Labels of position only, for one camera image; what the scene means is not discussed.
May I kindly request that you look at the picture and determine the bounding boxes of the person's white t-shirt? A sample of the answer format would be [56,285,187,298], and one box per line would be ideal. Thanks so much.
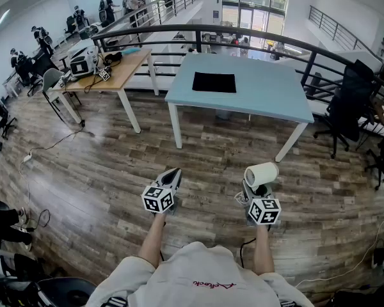
[86,241,314,307]

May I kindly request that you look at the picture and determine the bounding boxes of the white and gray backpack device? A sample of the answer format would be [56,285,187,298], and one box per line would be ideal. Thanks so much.
[69,45,100,78]

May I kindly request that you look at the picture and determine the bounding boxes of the black cloth mat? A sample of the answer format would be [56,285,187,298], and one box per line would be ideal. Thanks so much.
[191,71,237,94]

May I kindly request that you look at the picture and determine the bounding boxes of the black round bin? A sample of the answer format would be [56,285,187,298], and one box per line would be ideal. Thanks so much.
[38,276,97,307]

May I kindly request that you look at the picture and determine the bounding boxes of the person's right forearm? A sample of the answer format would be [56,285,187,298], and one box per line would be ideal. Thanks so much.
[254,224,275,274]

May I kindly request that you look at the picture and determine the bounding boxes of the black floor cable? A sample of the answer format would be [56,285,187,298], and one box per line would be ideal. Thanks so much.
[28,120,87,155]

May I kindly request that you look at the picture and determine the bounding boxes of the black curved metal railing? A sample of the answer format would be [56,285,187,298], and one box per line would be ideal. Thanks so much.
[91,24,384,108]

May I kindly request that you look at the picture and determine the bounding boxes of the gray plastic chair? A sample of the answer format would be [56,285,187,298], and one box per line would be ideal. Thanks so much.
[42,68,84,124]

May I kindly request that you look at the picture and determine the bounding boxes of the wooden table with white legs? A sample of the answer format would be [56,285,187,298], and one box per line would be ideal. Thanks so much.
[51,48,161,134]

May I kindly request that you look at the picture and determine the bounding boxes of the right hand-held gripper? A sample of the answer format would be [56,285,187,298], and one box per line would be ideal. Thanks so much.
[242,180,282,227]

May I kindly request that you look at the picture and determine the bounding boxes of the person's left forearm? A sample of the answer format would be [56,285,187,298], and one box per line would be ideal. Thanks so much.
[138,212,167,268]

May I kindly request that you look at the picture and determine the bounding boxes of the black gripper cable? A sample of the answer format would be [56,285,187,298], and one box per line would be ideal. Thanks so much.
[239,237,257,268]

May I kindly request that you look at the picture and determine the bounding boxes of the black headphones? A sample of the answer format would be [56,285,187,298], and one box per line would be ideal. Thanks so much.
[102,51,124,67]

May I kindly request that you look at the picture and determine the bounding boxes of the glass entrance door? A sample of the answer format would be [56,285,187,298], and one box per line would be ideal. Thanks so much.
[222,0,289,31]

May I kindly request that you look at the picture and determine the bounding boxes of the light blue table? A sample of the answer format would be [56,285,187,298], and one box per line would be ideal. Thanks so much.
[164,53,315,162]

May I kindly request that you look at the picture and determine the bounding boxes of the black mesh office chair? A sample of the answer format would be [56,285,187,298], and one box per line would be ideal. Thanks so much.
[313,59,384,159]

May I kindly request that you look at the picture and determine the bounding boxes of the black straight walkway railing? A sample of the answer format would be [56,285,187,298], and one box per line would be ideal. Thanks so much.
[95,0,200,36]

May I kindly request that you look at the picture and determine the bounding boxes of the black stair railing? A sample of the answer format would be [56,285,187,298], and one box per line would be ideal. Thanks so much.
[308,4,372,51]

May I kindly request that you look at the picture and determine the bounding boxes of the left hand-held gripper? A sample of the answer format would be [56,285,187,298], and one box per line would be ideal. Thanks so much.
[141,167,183,217]

